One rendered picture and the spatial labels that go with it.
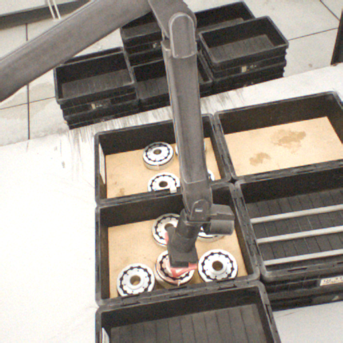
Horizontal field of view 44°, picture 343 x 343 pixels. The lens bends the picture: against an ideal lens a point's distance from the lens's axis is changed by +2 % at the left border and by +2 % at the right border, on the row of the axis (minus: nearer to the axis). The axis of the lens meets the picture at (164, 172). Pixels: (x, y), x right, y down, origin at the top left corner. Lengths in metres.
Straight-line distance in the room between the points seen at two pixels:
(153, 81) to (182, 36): 1.75
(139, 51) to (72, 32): 1.80
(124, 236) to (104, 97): 1.07
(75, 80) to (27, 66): 1.67
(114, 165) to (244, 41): 1.33
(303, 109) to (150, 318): 0.84
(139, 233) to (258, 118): 0.56
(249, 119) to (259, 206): 0.32
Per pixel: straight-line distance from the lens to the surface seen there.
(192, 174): 0.87
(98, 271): 1.11
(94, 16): 0.74
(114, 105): 2.19
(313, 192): 1.32
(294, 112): 1.49
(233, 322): 1.11
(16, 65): 0.76
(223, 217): 0.97
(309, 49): 3.33
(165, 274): 1.11
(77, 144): 1.73
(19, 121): 3.11
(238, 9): 2.91
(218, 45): 2.49
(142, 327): 1.12
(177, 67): 0.77
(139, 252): 1.21
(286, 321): 1.26
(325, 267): 1.08
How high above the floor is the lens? 1.87
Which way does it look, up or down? 49 degrees down
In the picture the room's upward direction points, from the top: 11 degrees counter-clockwise
